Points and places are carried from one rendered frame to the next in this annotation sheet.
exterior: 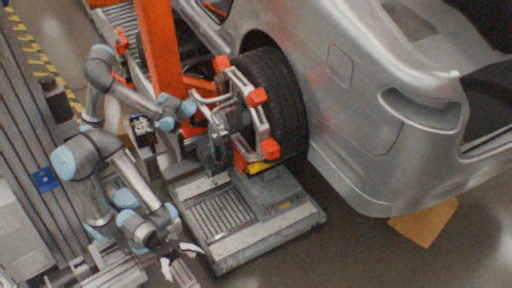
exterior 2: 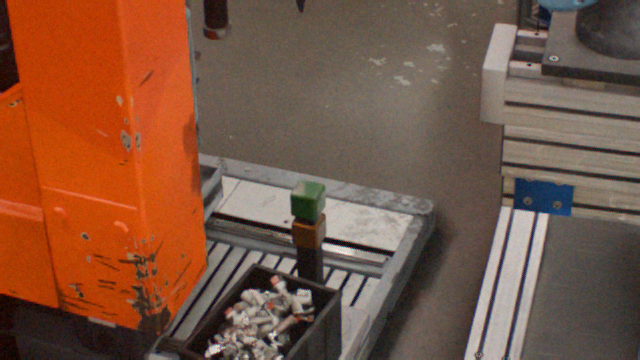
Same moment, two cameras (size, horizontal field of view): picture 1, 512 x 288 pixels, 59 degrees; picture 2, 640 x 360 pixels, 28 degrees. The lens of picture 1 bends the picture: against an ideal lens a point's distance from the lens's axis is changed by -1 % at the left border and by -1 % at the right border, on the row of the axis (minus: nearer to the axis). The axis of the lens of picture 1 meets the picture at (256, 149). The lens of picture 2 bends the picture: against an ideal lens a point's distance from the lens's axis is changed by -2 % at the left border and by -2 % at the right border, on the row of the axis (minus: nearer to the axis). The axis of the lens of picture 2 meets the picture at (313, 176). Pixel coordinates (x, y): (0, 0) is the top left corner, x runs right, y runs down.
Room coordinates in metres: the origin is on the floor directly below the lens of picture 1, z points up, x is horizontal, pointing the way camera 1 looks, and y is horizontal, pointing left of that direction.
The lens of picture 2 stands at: (3.02, 1.81, 1.73)
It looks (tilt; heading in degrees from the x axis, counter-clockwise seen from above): 36 degrees down; 231
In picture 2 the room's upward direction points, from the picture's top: 2 degrees counter-clockwise
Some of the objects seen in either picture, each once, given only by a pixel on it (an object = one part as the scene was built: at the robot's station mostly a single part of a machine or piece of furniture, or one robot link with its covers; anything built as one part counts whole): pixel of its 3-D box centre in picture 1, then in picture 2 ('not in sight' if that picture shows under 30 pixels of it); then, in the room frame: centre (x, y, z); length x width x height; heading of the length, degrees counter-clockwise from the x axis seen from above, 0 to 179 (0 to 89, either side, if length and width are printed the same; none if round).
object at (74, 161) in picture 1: (90, 193); not in sight; (1.16, 0.66, 1.19); 0.15 x 0.12 x 0.55; 139
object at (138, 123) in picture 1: (143, 130); (263, 348); (2.25, 0.75, 0.51); 0.20 x 0.14 x 0.13; 22
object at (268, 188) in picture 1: (266, 166); not in sight; (2.07, -0.07, 0.32); 0.40 x 0.30 x 0.28; 29
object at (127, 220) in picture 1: (132, 224); not in sight; (0.99, 0.46, 1.21); 0.11 x 0.08 x 0.09; 49
